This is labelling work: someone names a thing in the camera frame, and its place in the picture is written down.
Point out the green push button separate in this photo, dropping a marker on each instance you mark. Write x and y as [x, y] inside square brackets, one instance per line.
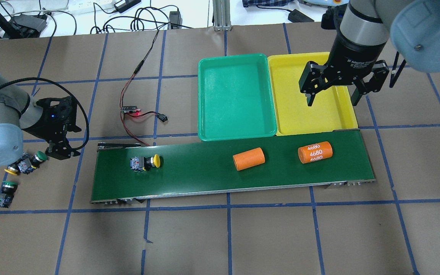
[7, 193]

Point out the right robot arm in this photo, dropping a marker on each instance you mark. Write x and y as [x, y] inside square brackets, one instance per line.
[374, 40]

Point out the green conveyor belt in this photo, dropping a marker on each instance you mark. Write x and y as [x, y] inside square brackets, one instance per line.
[208, 168]

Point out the orange cylinder with 4680 label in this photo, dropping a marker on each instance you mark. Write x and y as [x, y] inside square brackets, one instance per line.
[315, 152]

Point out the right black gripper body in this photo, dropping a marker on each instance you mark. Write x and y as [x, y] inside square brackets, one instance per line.
[354, 54]

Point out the aluminium frame post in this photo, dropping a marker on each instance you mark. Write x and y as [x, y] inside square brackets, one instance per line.
[221, 15]

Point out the yellow push button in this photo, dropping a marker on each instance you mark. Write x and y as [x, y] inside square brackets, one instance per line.
[142, 163]
[13, 168]

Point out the small controller circuit board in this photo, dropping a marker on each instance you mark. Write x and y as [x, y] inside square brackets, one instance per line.
[130, 109]

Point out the plain orange cylinder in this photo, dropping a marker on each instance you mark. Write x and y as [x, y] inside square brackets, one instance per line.
[249, 159]

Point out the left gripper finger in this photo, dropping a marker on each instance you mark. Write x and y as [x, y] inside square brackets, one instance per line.
[60, 151]

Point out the green push button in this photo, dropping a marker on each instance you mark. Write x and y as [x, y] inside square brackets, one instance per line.
[38, 158]

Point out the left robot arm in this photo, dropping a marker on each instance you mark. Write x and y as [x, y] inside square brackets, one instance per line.
[17, 110]

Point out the black power adapter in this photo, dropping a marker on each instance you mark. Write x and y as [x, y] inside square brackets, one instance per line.
[296, 16]

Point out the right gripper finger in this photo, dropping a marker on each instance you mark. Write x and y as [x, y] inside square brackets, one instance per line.
[356, 96]
[310, 98]

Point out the green plastic tray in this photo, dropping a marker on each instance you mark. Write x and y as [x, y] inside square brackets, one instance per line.
[235, 99]

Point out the yellow plastic tray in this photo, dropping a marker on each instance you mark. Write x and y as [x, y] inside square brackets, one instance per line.
[331, 110]

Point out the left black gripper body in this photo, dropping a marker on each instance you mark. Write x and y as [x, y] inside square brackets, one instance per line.
[45, 128]

